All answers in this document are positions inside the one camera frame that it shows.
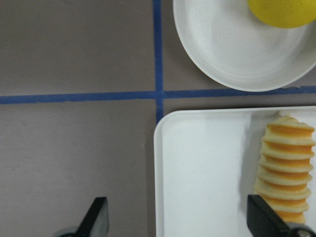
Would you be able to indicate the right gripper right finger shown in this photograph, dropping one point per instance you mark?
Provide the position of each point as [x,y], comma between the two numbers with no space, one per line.
[262,221]

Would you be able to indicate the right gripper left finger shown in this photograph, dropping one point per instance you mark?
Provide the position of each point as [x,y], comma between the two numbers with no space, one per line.
[96,221]

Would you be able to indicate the spiral bread roll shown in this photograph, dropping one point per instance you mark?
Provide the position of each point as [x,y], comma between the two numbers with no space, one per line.
[284,168]

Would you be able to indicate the cream round plate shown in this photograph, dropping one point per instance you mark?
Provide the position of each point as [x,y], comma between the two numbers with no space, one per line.
[232,47]

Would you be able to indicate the white rectangular tray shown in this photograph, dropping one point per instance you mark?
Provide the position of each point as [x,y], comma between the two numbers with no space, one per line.
[205,164]

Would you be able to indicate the yellow lemon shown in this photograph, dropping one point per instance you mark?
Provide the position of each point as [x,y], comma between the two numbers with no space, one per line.
[284,13]

